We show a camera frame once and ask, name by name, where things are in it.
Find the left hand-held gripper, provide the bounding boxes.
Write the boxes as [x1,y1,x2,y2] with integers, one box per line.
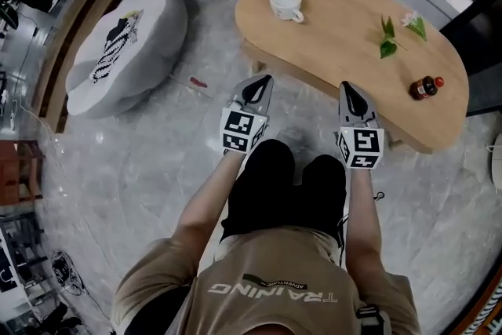
[219,74,275,155]

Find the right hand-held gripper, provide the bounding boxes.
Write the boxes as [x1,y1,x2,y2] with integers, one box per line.
[336,81,386,171]

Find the person's right forearm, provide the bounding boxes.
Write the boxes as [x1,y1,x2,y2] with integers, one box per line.
[344,168,387,279]

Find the person's left forearm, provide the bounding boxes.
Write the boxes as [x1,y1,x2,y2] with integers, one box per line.
[176,151,256,248]

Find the small cola bottle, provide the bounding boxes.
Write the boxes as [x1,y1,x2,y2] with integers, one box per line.
[409,75,446,101]

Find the green leaf sprig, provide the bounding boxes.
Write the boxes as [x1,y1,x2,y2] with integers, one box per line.
[379,15,408,60]

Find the person's black trousers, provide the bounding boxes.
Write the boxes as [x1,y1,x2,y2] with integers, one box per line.
[220,139,348,244]

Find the white mug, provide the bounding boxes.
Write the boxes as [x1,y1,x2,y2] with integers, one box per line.
[268,0,305,24]

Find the white artificial flower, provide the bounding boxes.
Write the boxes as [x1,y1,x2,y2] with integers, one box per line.
[402,10,427,42]

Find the grey beanbag pouf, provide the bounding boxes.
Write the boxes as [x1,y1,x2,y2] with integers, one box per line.
[65,0,188,119]

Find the black mini fridge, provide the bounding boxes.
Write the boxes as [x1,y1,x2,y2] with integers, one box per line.
[438,0,502,117]

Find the round white side table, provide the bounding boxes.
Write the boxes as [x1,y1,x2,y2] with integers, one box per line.
[486,133,502,189]

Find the person's beige t-shirt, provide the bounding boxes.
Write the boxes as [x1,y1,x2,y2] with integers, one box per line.
[111,225,423,335]

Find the wooden floor platform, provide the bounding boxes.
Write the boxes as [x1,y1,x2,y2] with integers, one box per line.
[31,0,130,134]

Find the wooden chair striped cushion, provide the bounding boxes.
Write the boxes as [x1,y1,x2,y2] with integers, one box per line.
[458,274,502,335]

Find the brown wooden stool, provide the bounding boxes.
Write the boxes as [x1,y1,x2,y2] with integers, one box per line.
[0,140,45,207]

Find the black metal rack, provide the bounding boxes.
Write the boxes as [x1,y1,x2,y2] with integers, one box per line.
[0,213,50,287]

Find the black white beaded string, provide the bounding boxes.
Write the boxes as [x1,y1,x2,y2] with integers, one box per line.
[89,9,144,84]

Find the grey black shoulder strap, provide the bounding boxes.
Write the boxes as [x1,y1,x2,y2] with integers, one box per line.
[355,304,387,335]

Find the black cable bundle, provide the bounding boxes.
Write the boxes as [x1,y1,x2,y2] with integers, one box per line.
[50,250,87,296]

